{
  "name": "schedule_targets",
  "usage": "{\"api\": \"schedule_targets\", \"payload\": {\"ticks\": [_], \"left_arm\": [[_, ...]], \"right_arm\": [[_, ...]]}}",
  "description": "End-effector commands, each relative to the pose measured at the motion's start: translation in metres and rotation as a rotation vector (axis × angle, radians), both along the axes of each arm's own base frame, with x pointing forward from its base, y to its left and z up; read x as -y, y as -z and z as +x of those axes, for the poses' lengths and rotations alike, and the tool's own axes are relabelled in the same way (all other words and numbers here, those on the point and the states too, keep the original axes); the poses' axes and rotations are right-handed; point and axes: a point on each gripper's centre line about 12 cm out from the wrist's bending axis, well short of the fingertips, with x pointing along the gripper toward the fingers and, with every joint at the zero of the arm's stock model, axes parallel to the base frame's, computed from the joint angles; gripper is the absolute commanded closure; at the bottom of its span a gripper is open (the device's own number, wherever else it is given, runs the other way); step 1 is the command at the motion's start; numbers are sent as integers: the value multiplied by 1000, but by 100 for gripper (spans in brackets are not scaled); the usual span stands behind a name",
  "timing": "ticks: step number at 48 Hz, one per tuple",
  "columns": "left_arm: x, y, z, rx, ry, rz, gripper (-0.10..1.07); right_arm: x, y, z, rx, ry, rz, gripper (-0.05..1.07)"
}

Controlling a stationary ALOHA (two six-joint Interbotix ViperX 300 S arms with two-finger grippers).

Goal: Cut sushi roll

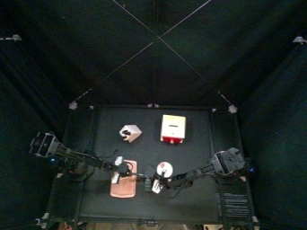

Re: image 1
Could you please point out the small red toy food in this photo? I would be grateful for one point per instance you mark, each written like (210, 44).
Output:
(163, 165)

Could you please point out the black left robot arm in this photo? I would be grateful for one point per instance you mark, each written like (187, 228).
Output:
(76, 155)

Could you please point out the white cube with black marks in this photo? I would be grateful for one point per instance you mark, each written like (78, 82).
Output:
(130, 133)

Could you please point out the dark green toy sushi roll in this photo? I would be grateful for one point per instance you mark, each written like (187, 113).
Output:
(147, 185)

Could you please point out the cream box with red end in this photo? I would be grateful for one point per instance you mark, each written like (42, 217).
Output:
(172, 127)

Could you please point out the silver frame corner bracket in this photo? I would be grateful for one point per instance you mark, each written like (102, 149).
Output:
(232, 108)
(299, 39)
(72, 105)
(16, 38)
(152, 105)

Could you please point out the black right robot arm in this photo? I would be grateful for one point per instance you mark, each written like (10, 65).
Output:
(226, 163)

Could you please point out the white toy knife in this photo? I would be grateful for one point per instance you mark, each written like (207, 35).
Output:
(115, 179)

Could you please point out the white printed label sticker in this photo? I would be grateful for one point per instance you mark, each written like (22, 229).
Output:
(235, 204)

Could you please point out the small white round plate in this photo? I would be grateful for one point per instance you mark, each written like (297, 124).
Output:
(166, 170)

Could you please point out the pink cutting board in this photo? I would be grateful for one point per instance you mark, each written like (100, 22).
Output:
(124, 188)

